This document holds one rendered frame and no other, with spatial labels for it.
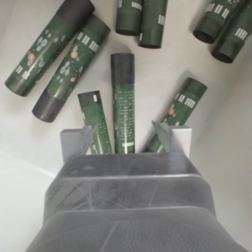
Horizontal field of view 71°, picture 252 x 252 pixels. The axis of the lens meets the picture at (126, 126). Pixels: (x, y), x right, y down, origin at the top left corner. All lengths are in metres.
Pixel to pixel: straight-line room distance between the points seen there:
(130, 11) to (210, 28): 0.10
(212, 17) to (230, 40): 0.04
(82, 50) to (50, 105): 0.08
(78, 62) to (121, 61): 0.05
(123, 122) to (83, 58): 0.10
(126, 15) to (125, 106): 0.11
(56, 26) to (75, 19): 0.02
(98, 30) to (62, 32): 0.04
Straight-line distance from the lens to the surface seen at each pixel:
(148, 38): 0.24
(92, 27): 0.24
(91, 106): 0.24
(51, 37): 0.25
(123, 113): 0.24
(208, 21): 0.27
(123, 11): 0.25
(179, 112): 0.25
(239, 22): 0.29
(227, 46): 0.27
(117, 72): 0.24
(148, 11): 0.25
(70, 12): 0.25
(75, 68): 0.24
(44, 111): 0.26
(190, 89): 0.25
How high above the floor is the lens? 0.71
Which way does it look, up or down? 75 degrees down
